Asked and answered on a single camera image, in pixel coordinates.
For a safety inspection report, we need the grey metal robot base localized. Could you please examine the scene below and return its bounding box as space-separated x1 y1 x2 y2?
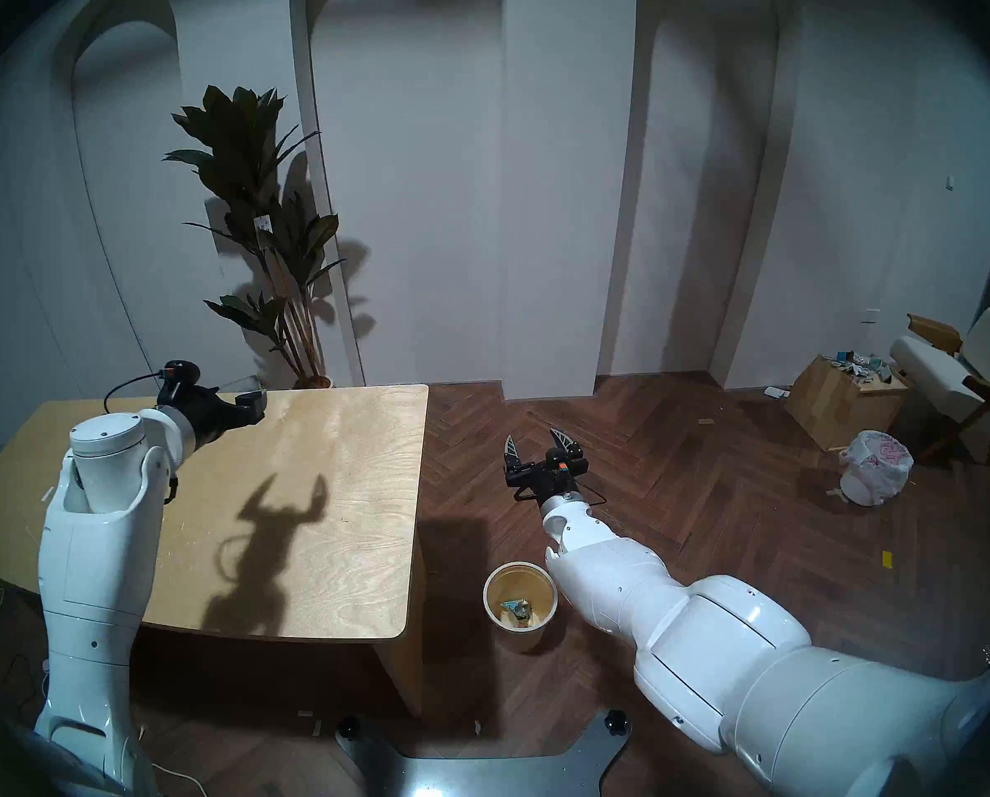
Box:
333 708 633 797

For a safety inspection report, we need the wooden cube side table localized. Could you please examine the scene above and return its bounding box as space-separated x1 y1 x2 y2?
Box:
785 354 911 452

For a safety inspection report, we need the white floor cable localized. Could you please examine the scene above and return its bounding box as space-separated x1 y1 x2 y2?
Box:
138 725 209 797

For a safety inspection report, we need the cream round trash bin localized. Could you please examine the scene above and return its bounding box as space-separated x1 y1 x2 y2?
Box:
483 561 559 653

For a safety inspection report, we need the light wooden table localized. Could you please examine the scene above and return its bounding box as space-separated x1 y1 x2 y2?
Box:
0 384 431 717

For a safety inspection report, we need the tall green leafy plant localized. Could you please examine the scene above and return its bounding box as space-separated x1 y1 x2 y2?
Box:
163 86 346 387

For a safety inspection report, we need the white bin with plastic bag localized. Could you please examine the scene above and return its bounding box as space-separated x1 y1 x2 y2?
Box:
839 429 915 506

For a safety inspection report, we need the small clutter pile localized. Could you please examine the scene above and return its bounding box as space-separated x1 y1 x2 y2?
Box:
823 351 898 383

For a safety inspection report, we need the white cushioned wooden armchair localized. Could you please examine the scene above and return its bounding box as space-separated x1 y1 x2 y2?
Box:
889 307 990 464

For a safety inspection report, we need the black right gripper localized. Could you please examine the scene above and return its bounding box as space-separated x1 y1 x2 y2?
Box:
503 428 589 501

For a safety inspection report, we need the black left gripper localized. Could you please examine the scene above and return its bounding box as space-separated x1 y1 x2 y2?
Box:
156 384 267 452

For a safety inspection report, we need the black floor cable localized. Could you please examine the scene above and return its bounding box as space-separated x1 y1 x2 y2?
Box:
0 650 51 713

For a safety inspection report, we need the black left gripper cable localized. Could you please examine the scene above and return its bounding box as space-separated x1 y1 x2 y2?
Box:
103 370 168 414

